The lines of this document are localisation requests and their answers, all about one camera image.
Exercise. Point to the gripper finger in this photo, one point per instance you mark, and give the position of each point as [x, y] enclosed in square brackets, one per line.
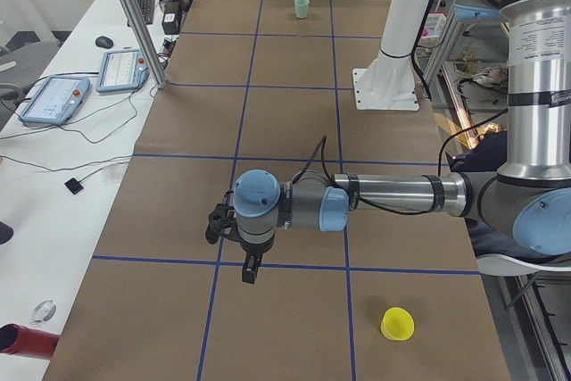
[250, 269]

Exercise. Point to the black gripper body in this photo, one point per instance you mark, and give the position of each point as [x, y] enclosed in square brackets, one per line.
[252, 248]

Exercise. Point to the yellow plastic cup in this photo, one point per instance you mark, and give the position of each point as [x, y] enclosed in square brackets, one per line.
[397, 324]

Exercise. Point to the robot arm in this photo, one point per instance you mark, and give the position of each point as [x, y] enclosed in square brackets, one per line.
[527, 198]

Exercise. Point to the green plastic cup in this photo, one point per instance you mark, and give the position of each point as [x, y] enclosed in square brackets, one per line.
[301, 8]

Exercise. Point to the small black square pad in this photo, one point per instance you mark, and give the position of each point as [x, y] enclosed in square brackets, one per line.
[74, 186]

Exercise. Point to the far blue teach pendant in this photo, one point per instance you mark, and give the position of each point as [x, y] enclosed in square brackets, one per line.
[122, 70]

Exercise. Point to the blue teach pendant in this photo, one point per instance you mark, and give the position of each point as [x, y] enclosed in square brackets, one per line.
[56, 101]
[122, 70]

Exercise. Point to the near blue teach pendant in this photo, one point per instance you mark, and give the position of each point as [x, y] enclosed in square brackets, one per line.
[56, 101]

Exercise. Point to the red cylinder bottle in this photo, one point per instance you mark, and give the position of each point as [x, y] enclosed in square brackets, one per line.
[28, 342]

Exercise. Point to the black computer mouse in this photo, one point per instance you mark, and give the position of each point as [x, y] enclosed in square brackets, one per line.
[104, 42]

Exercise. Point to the black box with label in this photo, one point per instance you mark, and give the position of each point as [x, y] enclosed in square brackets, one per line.
[172, 15]

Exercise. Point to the black keyboard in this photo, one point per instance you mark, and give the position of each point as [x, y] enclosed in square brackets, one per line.
[147, 8]

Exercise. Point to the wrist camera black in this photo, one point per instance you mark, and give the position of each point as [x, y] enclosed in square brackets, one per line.
[222, 223]

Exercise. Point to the aluminium frame post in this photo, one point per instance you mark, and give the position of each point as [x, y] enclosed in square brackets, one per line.
[143, 37]

